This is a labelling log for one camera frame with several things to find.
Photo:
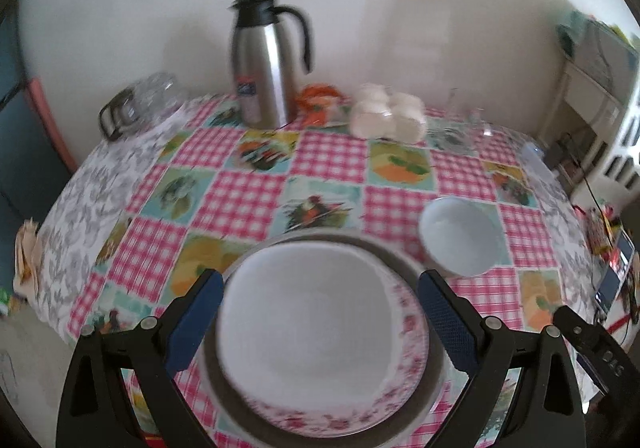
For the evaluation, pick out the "white carved chair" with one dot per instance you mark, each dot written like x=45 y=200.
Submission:
x=620 y=153

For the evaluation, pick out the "colourful candy packets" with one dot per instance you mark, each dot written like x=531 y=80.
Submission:
x=602 y=228

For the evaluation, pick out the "grey floral tablecloth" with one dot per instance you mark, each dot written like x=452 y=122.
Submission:
x=85 y=198

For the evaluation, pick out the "clear glass mug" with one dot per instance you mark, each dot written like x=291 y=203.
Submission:
x=465 y=123

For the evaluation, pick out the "black charger plug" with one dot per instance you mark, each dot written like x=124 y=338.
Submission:
x=560 y=153

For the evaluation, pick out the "stainless steel thermos jug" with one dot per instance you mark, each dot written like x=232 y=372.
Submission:
x=262 y=63

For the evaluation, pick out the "plain white plate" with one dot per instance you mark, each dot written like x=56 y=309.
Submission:
x=305 y=313

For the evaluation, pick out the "clear glass pitcher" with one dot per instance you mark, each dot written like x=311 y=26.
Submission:
x=145 y=100

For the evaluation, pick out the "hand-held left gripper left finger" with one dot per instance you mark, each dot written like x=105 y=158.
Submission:
x=197 y=323

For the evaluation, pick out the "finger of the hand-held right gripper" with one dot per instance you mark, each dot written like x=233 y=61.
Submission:
x=590 y=343

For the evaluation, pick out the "red and white packet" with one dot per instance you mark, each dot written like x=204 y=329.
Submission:
x=620 y=328

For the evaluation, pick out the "large white floral bowl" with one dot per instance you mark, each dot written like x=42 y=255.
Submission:
x=460 y=233

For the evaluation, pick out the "stainless steel plate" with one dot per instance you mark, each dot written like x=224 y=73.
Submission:
x=435 y=378

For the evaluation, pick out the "pink checkered picture tablecloth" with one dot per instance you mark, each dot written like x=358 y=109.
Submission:
x=330 y=168

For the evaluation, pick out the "orange snack packet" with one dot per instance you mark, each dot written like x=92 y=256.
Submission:
x=320 y=103

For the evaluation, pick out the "smartphone in clear case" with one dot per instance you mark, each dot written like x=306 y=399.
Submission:
x=615 y=273

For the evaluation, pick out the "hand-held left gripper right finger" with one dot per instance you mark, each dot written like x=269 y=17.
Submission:
x=447 y=323

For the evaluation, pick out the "pink floral rimmed plate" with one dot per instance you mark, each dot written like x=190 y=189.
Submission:
x=405 y=348

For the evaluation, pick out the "white shelf unit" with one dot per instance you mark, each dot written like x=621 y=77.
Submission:
x=597 y=68

